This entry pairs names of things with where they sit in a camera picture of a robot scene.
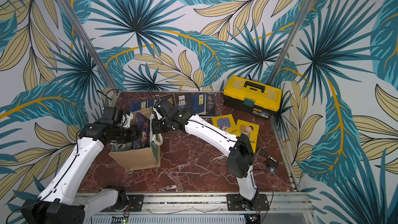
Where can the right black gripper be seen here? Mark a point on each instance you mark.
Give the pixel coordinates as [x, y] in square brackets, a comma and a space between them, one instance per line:
[157, 125]

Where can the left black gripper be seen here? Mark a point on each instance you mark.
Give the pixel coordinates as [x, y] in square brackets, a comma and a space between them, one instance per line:
[133, 128]

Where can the old man portrait book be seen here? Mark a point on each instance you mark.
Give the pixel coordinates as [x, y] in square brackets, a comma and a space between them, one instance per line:
[143, 127]

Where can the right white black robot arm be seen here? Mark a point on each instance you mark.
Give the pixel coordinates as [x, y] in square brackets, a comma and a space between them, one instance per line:
[238, 150]

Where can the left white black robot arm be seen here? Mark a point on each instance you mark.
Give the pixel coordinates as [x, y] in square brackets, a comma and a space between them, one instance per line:
[56, 204]

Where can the brown cover book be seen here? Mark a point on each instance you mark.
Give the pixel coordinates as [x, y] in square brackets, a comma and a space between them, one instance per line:
[170, 97]

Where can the dark wolf title book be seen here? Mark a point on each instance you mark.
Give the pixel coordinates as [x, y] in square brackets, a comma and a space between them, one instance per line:
[184, 101]

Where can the blue book far left back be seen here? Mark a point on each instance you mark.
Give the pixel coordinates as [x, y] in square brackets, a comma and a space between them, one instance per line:
[138, 106]

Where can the blue book back right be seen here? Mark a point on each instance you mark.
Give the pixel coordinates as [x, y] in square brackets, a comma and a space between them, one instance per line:
[198, 104]

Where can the dark blue Guiguzi book back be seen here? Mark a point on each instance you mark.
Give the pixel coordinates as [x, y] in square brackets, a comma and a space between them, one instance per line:
[210, 104]

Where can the yellow book blue hair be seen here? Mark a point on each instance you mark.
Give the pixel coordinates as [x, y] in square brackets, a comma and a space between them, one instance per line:
[225, 123]

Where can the yellow book with figures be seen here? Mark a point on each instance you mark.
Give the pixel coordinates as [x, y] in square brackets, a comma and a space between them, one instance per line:
[251, 130]

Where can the yellow black toolbox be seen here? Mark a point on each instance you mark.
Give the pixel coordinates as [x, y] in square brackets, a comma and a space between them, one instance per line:
[252, 97]

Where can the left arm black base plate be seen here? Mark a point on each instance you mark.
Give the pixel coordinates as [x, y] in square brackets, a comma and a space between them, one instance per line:
[134, 203]

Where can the aluminium front rail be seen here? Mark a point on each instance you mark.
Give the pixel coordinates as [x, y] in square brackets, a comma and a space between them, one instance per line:
[211, 208]

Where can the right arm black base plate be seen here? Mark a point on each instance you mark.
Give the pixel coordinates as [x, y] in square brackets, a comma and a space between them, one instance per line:
[236, 202]

